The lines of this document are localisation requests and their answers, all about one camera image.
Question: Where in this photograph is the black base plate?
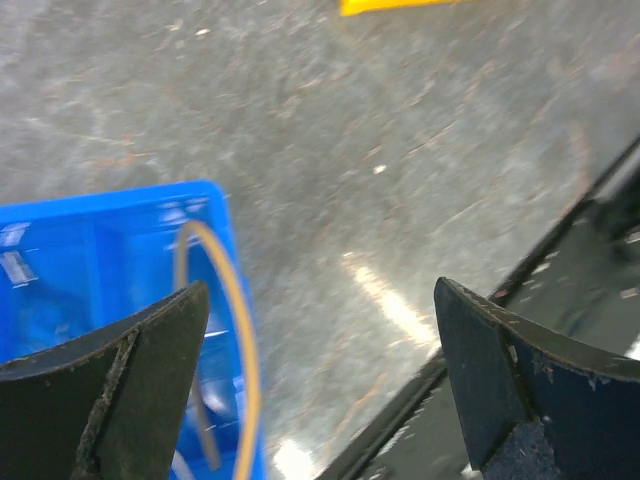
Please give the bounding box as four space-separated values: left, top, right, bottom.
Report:
323 143 639 479

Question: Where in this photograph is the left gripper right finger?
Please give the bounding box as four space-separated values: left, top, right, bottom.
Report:
434 277 639 479

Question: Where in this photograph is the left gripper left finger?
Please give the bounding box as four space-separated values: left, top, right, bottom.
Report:
1 281 209 479

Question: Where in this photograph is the blue plastic compartment bin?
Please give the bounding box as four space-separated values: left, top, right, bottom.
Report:
1 182 266 479

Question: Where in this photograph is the yellow test tube rack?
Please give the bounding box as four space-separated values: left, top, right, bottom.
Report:
339 0 458 17

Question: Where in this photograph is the tan rubber tube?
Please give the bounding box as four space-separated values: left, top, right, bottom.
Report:
174 220 262 479

